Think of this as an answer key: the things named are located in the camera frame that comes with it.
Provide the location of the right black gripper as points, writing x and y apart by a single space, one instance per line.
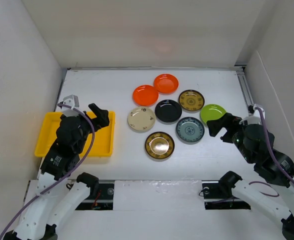
214 125

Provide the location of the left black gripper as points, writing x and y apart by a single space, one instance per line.
102 119

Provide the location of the cream floral plate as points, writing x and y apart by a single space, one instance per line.
141 119

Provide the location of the black plate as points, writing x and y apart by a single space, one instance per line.
168 111

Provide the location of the yellow patterned plate front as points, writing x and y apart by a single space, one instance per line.
159 145

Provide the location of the yellow patterned plate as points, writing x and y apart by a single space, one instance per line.
191 100
159 145

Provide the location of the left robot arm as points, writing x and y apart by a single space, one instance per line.
43 216

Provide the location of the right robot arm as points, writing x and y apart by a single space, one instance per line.
276 169

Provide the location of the yellow plastic bin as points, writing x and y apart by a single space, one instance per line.
103 141

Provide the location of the green plate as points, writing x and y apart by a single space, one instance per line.
211 112

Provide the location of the blue patterned plate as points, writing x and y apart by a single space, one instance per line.
190 130

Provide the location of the yellow patterned plate rear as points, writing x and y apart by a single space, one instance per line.
191 100

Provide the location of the orange plate left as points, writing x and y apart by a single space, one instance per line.
145 95

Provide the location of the orange plate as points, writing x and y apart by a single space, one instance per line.
166 83
145 95

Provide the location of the orange plate rear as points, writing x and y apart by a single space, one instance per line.
166 83

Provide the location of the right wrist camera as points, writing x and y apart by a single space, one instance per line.
254 115

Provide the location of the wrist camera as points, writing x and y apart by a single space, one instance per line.
67 104
254 115

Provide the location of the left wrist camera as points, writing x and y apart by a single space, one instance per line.
67 104

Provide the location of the right aluminium rail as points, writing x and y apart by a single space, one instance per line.
248 99

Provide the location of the left base mount slot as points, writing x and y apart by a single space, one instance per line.
102 201

